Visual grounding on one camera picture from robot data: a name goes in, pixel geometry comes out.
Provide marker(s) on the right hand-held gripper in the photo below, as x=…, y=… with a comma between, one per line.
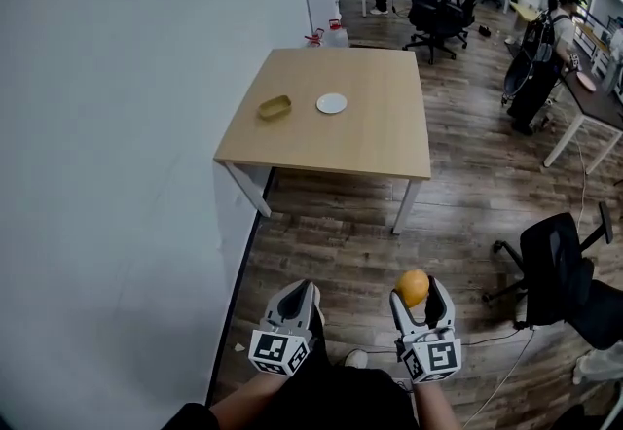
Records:
x=433, y=357

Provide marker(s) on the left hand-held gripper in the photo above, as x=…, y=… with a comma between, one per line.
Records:
x=277, y=350

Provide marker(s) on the brown-yellow pear-shaped fruit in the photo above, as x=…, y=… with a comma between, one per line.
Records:
x=412, y=288

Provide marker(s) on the white round plate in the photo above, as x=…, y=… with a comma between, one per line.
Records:
x=332, y=103

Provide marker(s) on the person's right forearm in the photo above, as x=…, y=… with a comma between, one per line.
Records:
x=433, y=406

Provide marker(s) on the white paper scrap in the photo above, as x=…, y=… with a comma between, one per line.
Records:
x=239, y=347

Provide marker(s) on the person's white shoe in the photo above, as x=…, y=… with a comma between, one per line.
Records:
x=356, y=358

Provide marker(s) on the person's black clothing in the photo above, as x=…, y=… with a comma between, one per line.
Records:
x=340, y=399

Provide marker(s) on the black mesh office chair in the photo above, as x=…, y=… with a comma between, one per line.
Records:
x=555, y=272

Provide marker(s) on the wooden table with white legs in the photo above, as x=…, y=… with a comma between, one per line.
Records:
x=350, y=146

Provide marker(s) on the white cloth bundle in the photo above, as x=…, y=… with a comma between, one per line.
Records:
x=597, y=362

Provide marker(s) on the tan rectangular container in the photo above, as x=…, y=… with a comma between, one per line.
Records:
x=275, y=107

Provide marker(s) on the black flat panel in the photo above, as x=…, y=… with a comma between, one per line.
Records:
x=375, y=47

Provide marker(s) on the clear water jug red cap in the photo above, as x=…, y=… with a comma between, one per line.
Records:
x=316, y=37
x=337, y=37

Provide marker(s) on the dark table with white legs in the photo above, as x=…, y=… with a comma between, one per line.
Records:
x=601, y=104

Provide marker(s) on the white water dispenser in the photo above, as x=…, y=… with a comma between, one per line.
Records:
x=322, y=10

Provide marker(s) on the black high-back office chair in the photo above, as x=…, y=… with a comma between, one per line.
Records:
x=430, y=10

